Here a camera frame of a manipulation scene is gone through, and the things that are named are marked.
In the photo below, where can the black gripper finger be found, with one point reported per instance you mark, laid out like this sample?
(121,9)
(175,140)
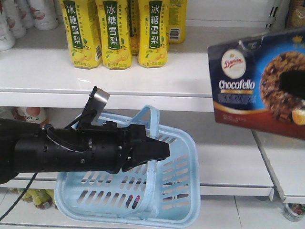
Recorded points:
(292,83)

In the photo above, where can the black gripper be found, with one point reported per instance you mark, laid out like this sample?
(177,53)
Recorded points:
(112,149)

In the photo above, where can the light blue plastic basket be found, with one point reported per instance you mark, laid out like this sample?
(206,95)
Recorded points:
(162,194)

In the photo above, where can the blue Chocofello cookie box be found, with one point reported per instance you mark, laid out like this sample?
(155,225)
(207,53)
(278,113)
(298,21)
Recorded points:
(245,82)

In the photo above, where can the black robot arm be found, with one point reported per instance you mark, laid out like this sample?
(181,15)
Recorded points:
(28,148)

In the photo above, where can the white supermarket shelf unit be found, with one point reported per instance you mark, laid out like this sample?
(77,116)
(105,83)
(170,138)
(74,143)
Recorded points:
(245,176)

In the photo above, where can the yellow pear drink bottle right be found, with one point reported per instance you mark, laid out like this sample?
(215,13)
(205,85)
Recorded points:
(153,41)

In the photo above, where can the yellow pear drink bottle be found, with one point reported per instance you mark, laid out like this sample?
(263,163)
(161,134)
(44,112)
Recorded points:
(115,33)
(82,28)
(153,41)
(177,21)

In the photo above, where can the yellow pear drink bottle rear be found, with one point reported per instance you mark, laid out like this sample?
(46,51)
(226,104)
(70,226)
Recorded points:
(177,21)

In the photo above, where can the yellow pear drink bottle middle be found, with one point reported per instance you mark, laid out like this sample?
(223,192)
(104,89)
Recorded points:
(115,33)

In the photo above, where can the yellow pear drink bottle left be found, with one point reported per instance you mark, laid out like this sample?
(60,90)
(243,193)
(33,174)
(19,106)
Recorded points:
(82,28)

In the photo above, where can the white lychee drink bottle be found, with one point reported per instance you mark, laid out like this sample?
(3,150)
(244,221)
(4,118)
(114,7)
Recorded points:
(44,15)

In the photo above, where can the white drink bottle left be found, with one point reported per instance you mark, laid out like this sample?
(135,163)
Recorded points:
(7,40)

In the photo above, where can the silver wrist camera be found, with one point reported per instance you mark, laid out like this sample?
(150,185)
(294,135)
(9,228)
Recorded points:
(96,103)

